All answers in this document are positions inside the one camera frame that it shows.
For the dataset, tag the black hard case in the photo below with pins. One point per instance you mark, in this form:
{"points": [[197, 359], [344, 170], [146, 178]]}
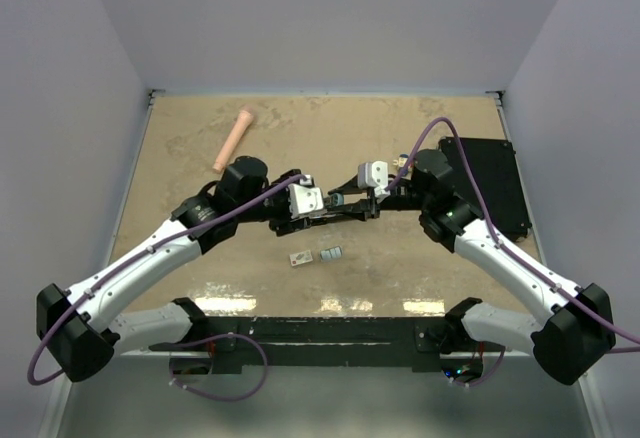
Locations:
{"points": [[494, 168]]}

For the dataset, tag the pink toy microphone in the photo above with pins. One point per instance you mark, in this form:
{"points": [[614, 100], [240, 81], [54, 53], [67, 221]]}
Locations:
{"points": [[244, 119]]}

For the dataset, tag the grey staple box sleeve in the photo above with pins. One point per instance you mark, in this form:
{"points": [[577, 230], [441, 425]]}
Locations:
{"points": [[301, 258]]}

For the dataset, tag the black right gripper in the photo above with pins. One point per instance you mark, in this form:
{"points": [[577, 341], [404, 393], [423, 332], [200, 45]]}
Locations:
{"points": [[351, 187]]}

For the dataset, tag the staple tray with staples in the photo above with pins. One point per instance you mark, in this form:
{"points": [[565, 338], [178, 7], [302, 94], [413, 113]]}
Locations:
{"points": [[331, 254]]}

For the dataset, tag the light blue small stapler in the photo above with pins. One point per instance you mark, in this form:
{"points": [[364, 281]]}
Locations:
{"points": [[334, 200]]}

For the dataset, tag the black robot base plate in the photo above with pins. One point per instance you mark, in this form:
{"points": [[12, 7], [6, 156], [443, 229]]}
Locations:
{"points": [[420, 344]]}

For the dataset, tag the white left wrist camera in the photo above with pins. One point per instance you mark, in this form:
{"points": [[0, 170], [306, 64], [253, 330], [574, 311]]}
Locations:
{"points": [[305, 199]]}

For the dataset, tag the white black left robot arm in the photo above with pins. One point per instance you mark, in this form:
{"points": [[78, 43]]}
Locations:
{"points": [[83, 327]]}

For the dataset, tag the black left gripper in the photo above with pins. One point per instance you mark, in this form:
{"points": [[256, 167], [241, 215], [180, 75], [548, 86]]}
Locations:
{"points": [[287, 224]]}

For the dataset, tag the black stapler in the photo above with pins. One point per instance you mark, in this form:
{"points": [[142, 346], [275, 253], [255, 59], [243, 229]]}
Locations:
{"points": [[331, 217]]}

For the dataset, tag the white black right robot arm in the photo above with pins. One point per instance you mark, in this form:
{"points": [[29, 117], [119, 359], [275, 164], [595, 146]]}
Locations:
{"points": [[566, 326]]}

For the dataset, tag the red toy block car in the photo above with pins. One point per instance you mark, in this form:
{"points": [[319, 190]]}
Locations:
{"points": [[401, 161]]}

